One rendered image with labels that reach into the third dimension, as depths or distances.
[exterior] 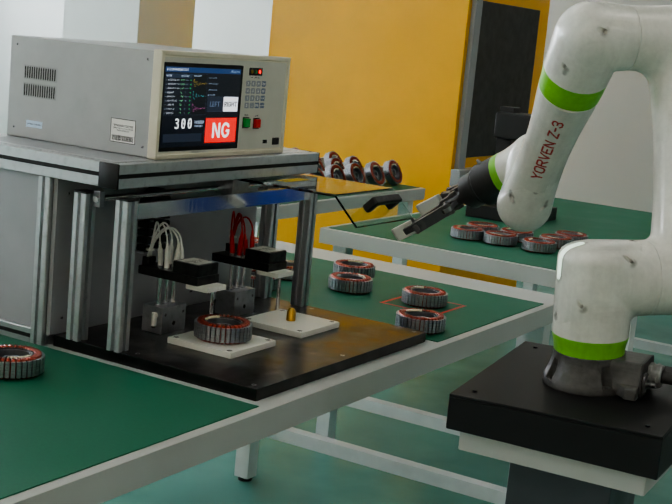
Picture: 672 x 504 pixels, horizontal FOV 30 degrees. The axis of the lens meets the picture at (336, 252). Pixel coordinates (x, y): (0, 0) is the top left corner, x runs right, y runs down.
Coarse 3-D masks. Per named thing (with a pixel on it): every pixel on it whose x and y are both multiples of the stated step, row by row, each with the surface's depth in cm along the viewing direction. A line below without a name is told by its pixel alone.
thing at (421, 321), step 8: (400, 312) 278; (408, 312) 281; (416, 312) 282; (424, 312) 282; (432, 312) 282; (400, 320) 277; (408, 320) 275; (416, 320) 274; (424, 320) 275; (432, 320) 275; (440, 320) 276; (416, 328) 274; (424, 328) 274; (432, 328) 275; (440, 328) 276
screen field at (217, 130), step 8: (208, 120) 248; (216, 120) 250; (224, 120) 253; (232, 120) 255; (208, 128) 248; (216, 128) 251; (224, 128) 253; (232, 128) 255; (208, 136) 249; (216, 136) 251; (224, 136) 253; (232, 136) 256
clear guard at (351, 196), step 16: (272, 176) 270; (288, 176) 273; (304, 176) 276; (320, 176) 279; (320, 192) 252; (336, 192) 253; (352, 192) 256; (368, 192) 261; (384, 192) 266; (352, 208) 251; (384, 208) 262; (400, 208) 267; (368, 224) 252
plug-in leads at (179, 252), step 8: (160, 224) 244; (160, 232) 246; (152, 240) 246; (160, 240) 245; (152, 248) 247; (160, 248) 245; (168, 248) 243; (176, 248) 245; (144, 256) 246; (152, 256) 247; (160, 256) 246; (168, 256) 243; (176, 256) 245; (144, 264) 247; (152, 264) 247; (160, 264) 246; (168, 264) 244
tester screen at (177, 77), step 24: (168, 72) 235; (192, 72) 241; (216, 72) 248; (240, 72) 254; (168, 96) 236; (192, 96) 242; (216, 96) 249; (168, 120) 237; (168, 144) 238; (192, 144) 245; (216, 144) 252
